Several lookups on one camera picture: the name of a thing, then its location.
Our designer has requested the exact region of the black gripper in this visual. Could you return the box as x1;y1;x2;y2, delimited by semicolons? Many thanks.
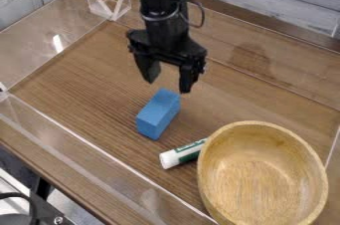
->
127;30;207;94

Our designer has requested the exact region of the blue rectangular block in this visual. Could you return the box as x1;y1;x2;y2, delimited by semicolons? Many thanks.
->
136;89;180;140

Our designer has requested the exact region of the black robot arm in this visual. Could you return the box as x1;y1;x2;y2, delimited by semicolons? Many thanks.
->
127;0;207;94

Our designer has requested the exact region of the brown wooden bowl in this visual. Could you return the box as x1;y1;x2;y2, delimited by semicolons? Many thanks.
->
196;120;330;225

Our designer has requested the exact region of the white green glue stick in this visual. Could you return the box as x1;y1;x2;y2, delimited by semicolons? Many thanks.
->
160;138;206;169

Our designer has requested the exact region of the black metal stand base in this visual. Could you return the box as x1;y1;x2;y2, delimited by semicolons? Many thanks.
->
0;199;76;225

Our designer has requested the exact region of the clear acrylic barrier wall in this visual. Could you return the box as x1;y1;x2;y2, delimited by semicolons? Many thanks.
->
0;0;340;225

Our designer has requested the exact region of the black cable loop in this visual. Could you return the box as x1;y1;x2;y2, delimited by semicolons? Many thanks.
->
0;191;42;225

